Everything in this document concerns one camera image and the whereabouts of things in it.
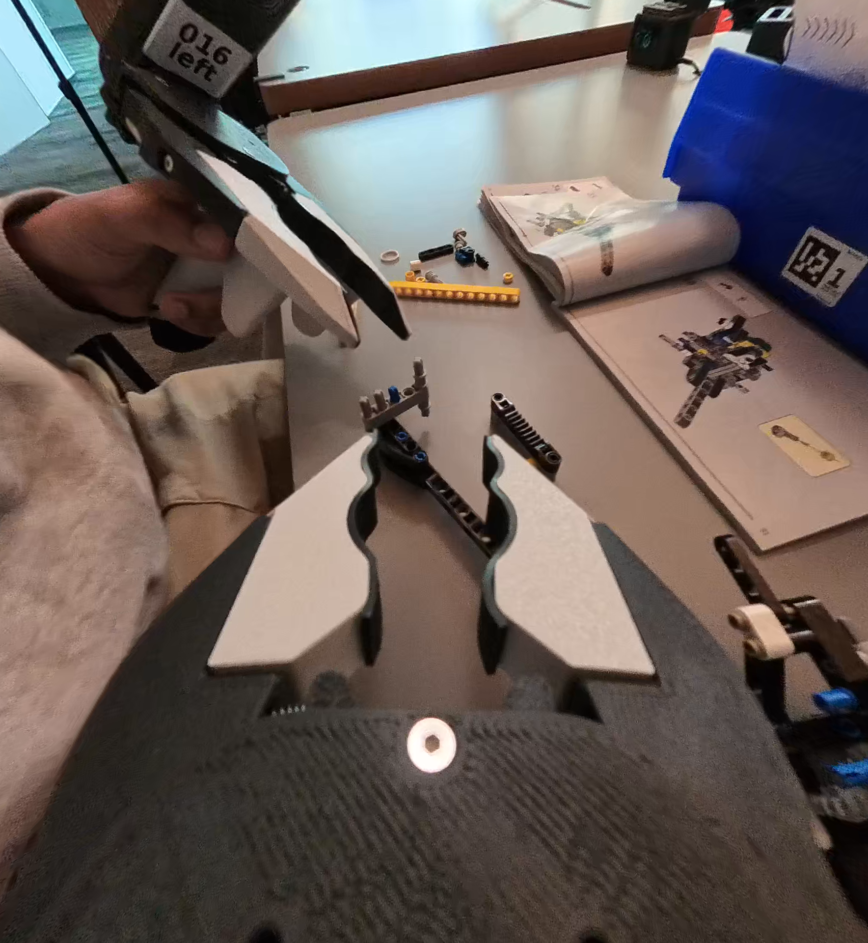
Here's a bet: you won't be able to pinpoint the person's grey hoodie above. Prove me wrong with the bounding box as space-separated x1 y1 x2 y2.
0 295 173 943

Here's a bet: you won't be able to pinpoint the blue plastic bin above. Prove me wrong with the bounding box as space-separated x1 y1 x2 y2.
661 48 868 386

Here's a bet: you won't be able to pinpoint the black and white device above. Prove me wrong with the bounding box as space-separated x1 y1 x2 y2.
745 3 797 61

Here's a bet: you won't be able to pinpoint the black cube device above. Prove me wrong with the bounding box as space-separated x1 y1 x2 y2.
625 0 720 72

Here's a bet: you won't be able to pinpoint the black and grey lego assembly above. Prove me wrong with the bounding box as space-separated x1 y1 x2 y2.
359 357 501 558

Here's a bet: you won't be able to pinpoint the person's beige trousers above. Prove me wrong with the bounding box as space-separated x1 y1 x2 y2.
66 352 292 594

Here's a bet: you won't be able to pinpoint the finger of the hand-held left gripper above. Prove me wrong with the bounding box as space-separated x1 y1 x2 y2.
197 151 363 349
217 120 411 341

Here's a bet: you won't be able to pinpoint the long yellow lego beam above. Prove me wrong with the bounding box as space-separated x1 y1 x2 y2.
389 279 522 307

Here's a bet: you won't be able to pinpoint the wooden-edged table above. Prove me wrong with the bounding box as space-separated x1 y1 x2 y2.
256 0 724 117

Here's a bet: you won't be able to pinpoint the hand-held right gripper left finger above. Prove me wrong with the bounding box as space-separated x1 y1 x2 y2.
207 433 385 688

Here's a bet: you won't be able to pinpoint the lego instruction booklet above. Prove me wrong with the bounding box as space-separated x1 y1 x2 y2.
478 175 868 555

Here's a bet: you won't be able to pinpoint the lego sub-assembly with blue parts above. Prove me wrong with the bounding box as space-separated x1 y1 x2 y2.
712 533 868 848

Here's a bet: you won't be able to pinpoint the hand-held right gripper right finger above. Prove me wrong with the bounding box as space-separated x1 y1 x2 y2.
480 433 657 682

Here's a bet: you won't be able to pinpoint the black stand pole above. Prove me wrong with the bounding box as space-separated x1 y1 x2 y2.
13 0 132 185

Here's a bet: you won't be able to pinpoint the person's left hand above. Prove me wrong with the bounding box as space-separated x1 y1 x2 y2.
7 179 236 334

